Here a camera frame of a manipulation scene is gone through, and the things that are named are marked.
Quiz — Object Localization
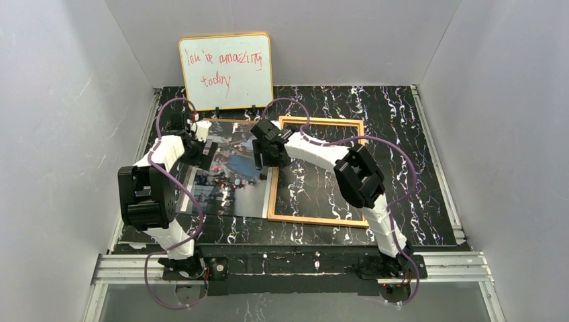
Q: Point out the orange rimmed whiteboard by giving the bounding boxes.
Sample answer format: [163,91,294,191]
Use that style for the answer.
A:
[178,33,274,111]

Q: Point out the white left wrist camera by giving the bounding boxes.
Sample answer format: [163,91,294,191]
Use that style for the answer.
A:
[192,120,212,142]

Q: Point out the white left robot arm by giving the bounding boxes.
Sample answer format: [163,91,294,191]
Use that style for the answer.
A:
[117,113,217,260]

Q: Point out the light wooden picture frame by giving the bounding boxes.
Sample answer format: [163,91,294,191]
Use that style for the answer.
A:
[266,115,370,229]

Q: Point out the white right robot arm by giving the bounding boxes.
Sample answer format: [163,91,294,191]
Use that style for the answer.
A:
[251,119,412,258]

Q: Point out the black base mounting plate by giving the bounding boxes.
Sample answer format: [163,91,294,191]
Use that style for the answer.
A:
[158,252,428,301]

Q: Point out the aluminium front rail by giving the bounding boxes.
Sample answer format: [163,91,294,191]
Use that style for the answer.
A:
[92,251,494,284]

